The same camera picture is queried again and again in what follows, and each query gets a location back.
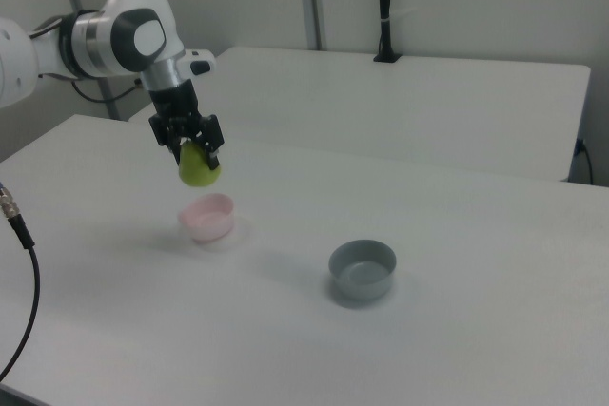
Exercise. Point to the green pear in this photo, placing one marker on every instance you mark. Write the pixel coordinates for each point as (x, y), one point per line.
(195, 170)

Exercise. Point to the grey bowl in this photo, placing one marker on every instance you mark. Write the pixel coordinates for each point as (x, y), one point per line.
(361, 282)

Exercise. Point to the pink bowl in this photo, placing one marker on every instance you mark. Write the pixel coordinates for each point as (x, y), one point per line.
(209, 227)

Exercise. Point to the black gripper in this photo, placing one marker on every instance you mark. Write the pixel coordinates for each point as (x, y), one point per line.
(177, 109)

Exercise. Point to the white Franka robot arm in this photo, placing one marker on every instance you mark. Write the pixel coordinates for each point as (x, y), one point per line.
(138, 40)

